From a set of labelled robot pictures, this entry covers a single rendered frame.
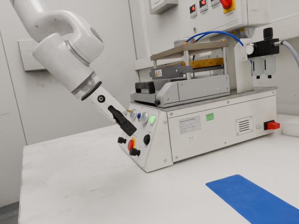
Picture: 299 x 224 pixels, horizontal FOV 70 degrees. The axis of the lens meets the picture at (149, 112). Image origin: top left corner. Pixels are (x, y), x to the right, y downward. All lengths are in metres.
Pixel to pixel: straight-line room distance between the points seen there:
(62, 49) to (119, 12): 1.92
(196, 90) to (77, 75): 0.35
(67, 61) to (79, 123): 1.68
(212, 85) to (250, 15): 0.27
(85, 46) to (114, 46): 1.79
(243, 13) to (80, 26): 0.52
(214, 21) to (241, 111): 0.36
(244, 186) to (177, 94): 0.30
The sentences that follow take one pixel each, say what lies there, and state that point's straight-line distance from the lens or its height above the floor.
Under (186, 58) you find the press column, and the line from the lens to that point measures 0.70.
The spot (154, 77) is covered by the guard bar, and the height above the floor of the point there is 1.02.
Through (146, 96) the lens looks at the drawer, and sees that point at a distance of 0.74.
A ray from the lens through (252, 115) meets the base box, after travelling 0.83.
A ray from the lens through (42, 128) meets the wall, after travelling 2.18.
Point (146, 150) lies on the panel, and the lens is 0.67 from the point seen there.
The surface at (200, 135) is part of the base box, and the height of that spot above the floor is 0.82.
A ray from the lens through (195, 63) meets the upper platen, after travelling 0.75.
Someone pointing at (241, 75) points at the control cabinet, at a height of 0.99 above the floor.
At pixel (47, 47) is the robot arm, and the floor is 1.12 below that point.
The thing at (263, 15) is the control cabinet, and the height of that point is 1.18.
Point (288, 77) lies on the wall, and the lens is 1.25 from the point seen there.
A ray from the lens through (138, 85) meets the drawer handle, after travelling 0.80.
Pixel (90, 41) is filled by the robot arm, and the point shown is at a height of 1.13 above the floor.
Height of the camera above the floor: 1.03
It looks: 9 degrees down
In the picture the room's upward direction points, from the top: 8 degrees counter-clockwise
